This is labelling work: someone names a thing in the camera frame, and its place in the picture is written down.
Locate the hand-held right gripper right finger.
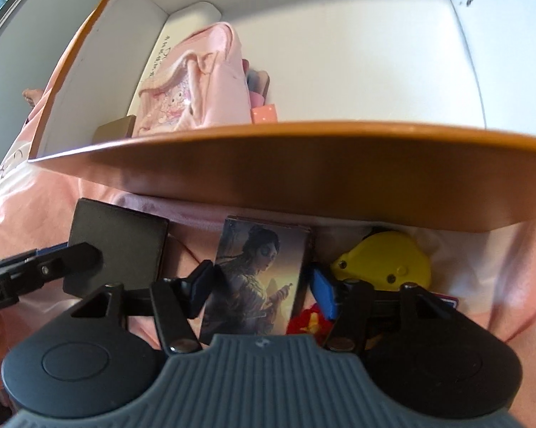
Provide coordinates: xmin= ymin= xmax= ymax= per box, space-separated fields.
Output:
xmin=310 ymin=267 xmax=460 ymax=353

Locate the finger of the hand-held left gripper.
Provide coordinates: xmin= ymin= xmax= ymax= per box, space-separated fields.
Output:
xmin=10 ymin=243 xmax=71 ymax=262
xmin=0 ymin=241 xmax=104 ymax=297

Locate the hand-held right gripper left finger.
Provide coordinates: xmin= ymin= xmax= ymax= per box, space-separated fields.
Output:
xmin=67 ymin=261 xmax=216 ymax=355

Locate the red crochet fruit charm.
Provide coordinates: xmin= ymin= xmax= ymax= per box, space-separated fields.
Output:
xmin=288 ymin=302 xmax=336 ymax=336

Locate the figure print card box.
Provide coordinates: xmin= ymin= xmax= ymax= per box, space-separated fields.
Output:
xmin=199 ymin=216 xmax=314 ymax=338

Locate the black gift box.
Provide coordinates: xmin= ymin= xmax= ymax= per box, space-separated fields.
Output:
xmin=63 ymin=198 xmax=170 ymax=300

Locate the yellow plastic toy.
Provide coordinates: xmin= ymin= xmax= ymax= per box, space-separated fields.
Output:
xmin=330 ymin=229 xmax=432 ymax=289

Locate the orange cardboard box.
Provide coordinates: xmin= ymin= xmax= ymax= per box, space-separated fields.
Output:
xmin=27 ymin=0 xmax=536 ymax=233

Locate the gold box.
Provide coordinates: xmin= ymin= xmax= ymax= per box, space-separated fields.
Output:
xmin=93 ymin=115 xmax=138 ymax=144

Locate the pink plush pouch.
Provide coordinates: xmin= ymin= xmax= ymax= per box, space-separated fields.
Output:
xmin=132 ymin=21 xmax=256 ymax=137

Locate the white glasses case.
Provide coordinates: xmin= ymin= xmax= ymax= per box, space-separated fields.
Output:
xmin=151 ymin=2 xmax=221 ymax=91

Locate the pink printed blanket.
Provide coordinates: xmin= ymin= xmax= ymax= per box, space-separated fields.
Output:
xmin=0 ymin=88 xmax=536 ymax=411

